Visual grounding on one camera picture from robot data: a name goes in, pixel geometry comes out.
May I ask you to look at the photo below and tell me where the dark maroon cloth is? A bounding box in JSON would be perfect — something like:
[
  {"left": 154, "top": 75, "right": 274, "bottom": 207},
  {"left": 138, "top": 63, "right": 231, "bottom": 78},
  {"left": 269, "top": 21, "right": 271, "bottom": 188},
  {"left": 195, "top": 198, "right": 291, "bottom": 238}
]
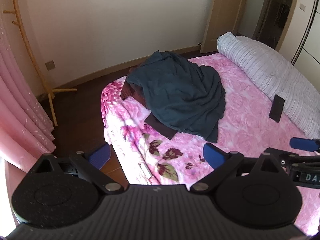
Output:
[{"left": 121, "top": 65, "right": 180, "bottom": 140}]

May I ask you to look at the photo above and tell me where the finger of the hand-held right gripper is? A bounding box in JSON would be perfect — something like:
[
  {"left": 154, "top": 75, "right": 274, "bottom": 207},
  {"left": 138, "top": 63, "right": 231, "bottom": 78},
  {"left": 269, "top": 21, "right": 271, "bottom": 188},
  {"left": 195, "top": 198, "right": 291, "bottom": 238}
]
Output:
[{"left": 280, "top": 137, "right": 320, "bottom": 167}]

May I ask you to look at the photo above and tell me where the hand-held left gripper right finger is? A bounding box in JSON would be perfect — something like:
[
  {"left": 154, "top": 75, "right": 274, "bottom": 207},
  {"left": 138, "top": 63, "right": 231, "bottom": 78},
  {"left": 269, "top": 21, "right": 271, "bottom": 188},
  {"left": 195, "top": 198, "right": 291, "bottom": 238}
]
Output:
[{"left": 190, "top": 142, "right": 290, "bottom": 193}]

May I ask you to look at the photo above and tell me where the pink floral blanket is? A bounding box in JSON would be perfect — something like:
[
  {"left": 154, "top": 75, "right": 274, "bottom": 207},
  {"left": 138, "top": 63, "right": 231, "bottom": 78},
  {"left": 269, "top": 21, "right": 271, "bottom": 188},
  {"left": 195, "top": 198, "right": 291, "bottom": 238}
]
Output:
[{"left": 100, "top": 51, "right": 320, "bottom": 233}]

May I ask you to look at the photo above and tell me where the black phone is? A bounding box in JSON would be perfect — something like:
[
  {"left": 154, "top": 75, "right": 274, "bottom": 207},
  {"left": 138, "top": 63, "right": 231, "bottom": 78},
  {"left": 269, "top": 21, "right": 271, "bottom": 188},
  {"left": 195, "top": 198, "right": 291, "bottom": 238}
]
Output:
[{"left": 269, "top": 94, "right": 285, "bottom": 123}]

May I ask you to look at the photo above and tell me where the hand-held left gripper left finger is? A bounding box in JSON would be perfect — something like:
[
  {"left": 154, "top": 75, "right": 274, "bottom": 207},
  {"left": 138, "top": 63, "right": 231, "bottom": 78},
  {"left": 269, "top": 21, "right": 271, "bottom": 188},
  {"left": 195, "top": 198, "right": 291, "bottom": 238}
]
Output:
[{"left": 26, "top": 144, "right": 124, "bottom": 195}]

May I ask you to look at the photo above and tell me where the wooden skirting board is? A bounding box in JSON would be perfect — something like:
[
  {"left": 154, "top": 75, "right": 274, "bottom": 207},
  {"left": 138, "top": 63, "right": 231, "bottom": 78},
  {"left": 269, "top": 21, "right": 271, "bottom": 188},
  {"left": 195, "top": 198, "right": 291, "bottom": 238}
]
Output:
[{"left": 35, "top": 45, "right": 203, "bottom": 98}]

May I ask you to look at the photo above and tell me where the pink curtain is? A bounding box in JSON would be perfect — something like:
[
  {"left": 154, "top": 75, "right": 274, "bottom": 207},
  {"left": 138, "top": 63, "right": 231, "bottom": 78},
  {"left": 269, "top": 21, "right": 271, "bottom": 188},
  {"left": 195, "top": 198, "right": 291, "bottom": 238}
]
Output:
[{"left": 0, "top": 10, "right": 57, "bottom": 173}]

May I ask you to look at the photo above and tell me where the wooden coat rack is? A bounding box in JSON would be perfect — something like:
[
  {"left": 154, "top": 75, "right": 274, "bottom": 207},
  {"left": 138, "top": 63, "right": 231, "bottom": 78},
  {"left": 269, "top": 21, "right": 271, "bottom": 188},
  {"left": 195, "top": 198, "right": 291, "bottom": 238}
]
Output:
[{"left": 2, "top": 0, "right": 77, "bottom": 127}]

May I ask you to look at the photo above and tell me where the wardrobe sliding door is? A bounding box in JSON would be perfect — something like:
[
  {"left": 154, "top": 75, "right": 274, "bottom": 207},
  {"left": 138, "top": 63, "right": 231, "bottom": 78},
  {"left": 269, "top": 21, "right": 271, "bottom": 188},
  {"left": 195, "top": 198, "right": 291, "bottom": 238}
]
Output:
[{"left": 290, "top": 0, "right": 320, "bottom": 73}]

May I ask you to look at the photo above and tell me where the rolled white striped quilt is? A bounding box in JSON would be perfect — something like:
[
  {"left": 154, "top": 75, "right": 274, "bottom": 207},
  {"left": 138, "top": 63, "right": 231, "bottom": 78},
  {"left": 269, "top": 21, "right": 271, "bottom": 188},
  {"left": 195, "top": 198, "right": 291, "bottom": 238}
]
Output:
[{"left": 216, "top": 32, "right": 320, "bottom": 140}]

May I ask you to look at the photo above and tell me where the dark teal garment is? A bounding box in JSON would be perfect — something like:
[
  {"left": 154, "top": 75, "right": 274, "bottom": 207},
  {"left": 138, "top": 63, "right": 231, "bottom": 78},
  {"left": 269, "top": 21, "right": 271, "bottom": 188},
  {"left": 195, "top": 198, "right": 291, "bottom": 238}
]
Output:
[{"left": 126, "top": 50, "right": 227, "bottom": 143}]

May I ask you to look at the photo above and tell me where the wooden door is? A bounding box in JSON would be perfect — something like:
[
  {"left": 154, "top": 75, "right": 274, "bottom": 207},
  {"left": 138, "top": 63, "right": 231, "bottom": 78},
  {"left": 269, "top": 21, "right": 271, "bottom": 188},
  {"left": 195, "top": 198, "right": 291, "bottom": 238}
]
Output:
[{"left": 200, "top": 0, "right": 247, "bottom": 54}]

